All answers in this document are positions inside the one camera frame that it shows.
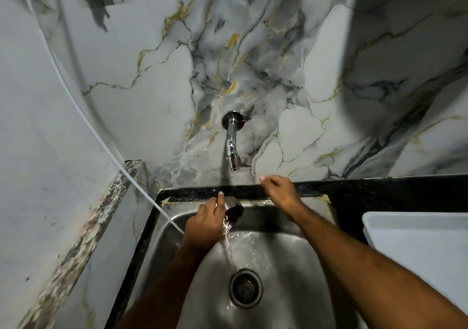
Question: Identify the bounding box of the person's left hand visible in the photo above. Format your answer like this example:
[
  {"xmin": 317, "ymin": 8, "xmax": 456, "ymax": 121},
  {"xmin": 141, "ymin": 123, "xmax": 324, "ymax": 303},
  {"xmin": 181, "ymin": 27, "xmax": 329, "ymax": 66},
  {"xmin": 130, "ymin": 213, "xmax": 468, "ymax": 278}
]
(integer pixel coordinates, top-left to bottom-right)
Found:
[{"xmin": 184, "ymin": 191, "xmax": 226, "ymax": 250}]

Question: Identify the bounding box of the person's right hand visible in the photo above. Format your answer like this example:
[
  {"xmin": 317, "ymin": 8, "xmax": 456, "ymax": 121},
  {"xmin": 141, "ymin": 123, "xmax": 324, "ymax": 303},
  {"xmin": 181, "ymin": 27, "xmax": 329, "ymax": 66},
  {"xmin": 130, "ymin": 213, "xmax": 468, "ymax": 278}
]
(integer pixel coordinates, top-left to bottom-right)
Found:
[{"xmin": 260, "ymin": 175, "xmax": 304, "ymax": 219}]

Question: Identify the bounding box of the small steel cup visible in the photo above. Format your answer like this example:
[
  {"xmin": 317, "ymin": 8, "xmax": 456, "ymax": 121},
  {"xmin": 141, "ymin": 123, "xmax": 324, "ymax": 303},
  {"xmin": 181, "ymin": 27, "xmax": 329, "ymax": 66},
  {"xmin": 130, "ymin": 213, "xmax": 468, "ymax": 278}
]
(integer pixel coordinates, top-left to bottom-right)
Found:
[{"xmin": 223, "ymin": 196, "xmax": 244, "ymax": 224}]

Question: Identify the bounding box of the person's left forearm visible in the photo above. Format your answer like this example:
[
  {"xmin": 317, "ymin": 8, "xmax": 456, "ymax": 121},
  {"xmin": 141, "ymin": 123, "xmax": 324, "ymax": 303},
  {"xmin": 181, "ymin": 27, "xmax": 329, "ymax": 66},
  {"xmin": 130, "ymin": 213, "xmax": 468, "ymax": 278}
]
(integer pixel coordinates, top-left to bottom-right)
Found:
[{"xmin": 116, "ymin": 240, "xmax": 207, "ymax": 329}]

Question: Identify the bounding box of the person's right forearm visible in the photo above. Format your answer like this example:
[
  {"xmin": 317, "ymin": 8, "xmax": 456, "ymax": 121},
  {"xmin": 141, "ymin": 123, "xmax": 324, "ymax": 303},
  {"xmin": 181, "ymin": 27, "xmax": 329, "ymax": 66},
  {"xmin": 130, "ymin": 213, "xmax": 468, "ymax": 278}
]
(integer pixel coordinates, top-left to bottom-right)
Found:
[{"xmin": 292, "ymin": 205, "xmax": 468, "ymax": 329}]

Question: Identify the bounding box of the stainless steel sink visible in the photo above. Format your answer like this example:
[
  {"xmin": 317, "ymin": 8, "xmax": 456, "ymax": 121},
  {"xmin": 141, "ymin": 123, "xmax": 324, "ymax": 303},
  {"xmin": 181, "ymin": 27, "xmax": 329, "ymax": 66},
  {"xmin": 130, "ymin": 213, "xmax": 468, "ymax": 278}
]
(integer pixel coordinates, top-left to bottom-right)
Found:
[{"xmin": 128, "ymin": 197, "xmax": 362, "ymax": 329}]

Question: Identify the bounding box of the round sink drain strainer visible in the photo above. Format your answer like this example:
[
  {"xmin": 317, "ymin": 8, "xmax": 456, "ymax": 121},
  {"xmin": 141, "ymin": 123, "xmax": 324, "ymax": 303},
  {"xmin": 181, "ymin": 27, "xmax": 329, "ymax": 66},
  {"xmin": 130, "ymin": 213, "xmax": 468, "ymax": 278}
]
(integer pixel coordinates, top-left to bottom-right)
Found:
[{"xmin": 229, "ymin": 269, "xmax": 263, "ymax": 309}]

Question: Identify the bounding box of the white plastic tray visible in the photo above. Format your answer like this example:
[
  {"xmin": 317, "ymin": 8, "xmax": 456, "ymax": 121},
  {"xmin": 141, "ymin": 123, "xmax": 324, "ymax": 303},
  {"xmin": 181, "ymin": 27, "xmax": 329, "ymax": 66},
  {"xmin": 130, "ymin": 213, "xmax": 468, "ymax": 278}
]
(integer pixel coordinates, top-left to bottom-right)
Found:
[{"xmin": 362, "ymin": 211, "xmax": 468, "ymax": 313}]

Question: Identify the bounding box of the chrome wall tap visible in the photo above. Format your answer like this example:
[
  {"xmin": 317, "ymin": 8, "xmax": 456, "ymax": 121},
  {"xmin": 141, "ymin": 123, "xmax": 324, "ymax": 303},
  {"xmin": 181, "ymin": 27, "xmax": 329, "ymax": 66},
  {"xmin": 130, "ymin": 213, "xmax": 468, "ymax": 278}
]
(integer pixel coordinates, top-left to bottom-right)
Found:
[{"xmin": 221, "ymin": 111, "xmax": 246, "ymax": 171}]

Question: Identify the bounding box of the white cable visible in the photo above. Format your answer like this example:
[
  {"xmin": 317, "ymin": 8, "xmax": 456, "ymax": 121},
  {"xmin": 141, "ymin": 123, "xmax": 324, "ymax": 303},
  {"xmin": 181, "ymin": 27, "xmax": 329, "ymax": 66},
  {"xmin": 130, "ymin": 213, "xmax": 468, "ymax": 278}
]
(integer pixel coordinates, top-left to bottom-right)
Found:
[{"xmin": 16, "ymin": 0, "xmax": 185, "ymax": 236}]

